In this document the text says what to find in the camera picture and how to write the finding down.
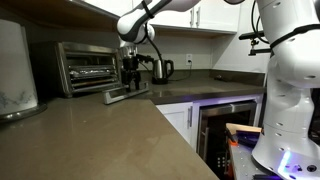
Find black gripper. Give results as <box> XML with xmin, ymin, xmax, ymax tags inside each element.
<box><xmin>120</xmin><ymin>56</ymin><xmax>142</xmax><ymax>94</ymax></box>

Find toaster oven glass door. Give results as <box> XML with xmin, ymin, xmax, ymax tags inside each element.
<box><xmin>101</xmin><ymin>82</ymin><xmax>150</xmax><ymax>106</ymax></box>

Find foil-lined oven tray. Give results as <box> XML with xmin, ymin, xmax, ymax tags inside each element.
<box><xmin>68</xmin><ymin>64</ymin><xmax>118</xmax><ymax>80</ymax></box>

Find white base cabinet door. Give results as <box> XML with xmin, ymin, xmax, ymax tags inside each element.
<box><xmin>155</xmin><ymin>101</ymin><xmax>195</xmax><ymax>148</ymax></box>

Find stainless toaster oven body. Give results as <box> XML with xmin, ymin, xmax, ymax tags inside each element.
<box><xmin>31</xmin><ymin>40</ymin><xmax>129</xmax><ymax>99</ymax></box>

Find stainless glass-door beverage cooler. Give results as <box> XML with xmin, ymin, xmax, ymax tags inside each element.
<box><xmin>196</xmin><ymin>99</ymin><xmax>259</xmax><ymax>180</ymax></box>

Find stainless electric kettle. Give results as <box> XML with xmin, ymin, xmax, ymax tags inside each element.
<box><xmin>151</xmin><ymin>58</ymin><xmax>175</xmax><ymax>85</ymax></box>

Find small dark countertop object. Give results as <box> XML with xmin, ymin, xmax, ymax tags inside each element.
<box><xmin>214</xmin><ymin>74</ymin><xmax>235</xmax><ymax>83</ymax></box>

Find orange clamp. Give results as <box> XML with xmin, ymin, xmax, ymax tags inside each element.
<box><xmin>227</xmin><ymin>137</ymin><xmax>239</xmax><ymax>147</ymax></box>

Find white canister on metal base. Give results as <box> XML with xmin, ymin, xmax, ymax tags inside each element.
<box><xmin>0</xmin><ymin>18</ymin><xmax>48</xmax><ymax>124</ymax></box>

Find wooden board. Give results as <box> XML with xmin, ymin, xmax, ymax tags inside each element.
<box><xmin>225</xmin><ymin>122</ymin><xmax>263</xmax><ymax>135</ymax></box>

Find dark blue-lit device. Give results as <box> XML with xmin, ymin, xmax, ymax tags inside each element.
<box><xmin>234</xmin><ymin>129</ymin><xmax>265</xmax><ymax>148</ymax></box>

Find perforated metal robot table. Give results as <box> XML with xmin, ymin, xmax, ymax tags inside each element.
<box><xmin>226</xmin><ymin>139</ymin><xmax>279</xmax><ymax>180</ymax></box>

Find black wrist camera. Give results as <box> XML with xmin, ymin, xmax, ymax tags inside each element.
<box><xmin>134</xmin><ymin>53</ymin><xmax>155</xmax><ymax>65</ymax></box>

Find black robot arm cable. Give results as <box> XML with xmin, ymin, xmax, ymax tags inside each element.
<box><xmin>140</xmin><ymin>0</ymin><xmax>165</xmax><ymax>73</ymax></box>

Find black kettle power cord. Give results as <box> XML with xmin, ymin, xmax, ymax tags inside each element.
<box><xmin>168</xmin><ymin>59</ymin><xmax>195</xmax><ymax>83</ymax></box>

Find white wall outlet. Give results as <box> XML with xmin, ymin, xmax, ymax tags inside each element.
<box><xmin>185</xmin><ymin>53</ymin><xmax>194</xmax><ymax>67</ymax></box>

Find silver base cabinet handle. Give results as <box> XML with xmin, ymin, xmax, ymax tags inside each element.
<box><xmin>186</xmin><ymin>105</ymin><xmax>194</xmax><ymax>129</ymax></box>

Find silver wall cabinet handle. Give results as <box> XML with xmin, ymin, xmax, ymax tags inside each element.
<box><xmin>190</xmin><ymin>7</ymin><xmax>196</xmax><ymax>28</ymax></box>
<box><xmin>196</xmin><ymin>6</ymin><xmax>202</xmax><ymax>28</ymax></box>

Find white wall cabinet brown underside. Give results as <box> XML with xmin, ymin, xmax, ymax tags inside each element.
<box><xmin>0</xmin><ymin>0</ymin><xmax>125</xmax><ymax>33</ymax></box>

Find white wall cabinet two doors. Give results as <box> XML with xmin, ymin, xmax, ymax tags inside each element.
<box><xmin>146</xmin><ymin>0</ymin><xmax>242</xmax><ymax>36</ymax></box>

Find black camera on mount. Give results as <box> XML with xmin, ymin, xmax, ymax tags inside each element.
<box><xmin>238</xmin><ymin>29</ymin><xmax>273</xmax><ymax>57</ymax></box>

